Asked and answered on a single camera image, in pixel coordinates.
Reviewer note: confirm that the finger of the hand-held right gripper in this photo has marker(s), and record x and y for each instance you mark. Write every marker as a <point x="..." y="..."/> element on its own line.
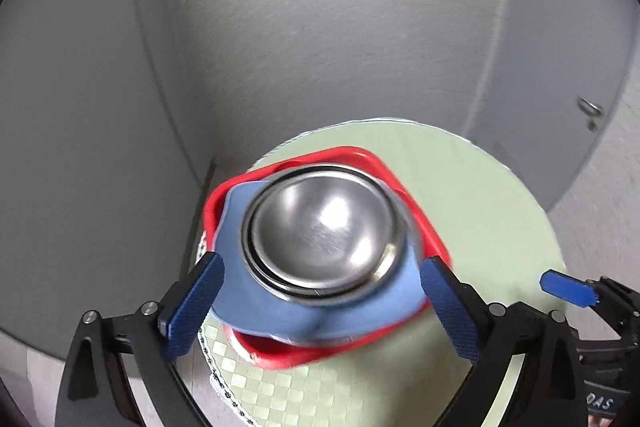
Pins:
<point x="570" y="287"/>

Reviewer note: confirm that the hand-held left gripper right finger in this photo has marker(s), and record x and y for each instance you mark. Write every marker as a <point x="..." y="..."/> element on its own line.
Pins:
<point x="450" y="312"/>

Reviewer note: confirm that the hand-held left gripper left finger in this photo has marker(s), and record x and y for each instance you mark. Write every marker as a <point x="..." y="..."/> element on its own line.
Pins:
<point x="195" y="302"/>

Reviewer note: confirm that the blue plate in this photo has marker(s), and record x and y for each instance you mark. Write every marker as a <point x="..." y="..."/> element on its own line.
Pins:
<point x="270" y="312"/>

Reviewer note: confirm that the red square plate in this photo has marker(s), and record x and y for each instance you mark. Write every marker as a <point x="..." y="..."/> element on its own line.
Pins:
<point x="280" y="355"/>

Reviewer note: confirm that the large steel bowl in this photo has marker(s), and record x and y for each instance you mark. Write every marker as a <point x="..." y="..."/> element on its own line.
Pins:
<point x="320" y="227"/>

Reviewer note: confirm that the green tablecloth with white lace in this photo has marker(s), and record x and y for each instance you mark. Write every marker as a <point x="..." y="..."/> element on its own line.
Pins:
<point x="475" y="207"/>

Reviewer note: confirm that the grey door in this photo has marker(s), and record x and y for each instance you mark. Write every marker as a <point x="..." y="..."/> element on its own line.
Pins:
<point x="550" y="57"/>

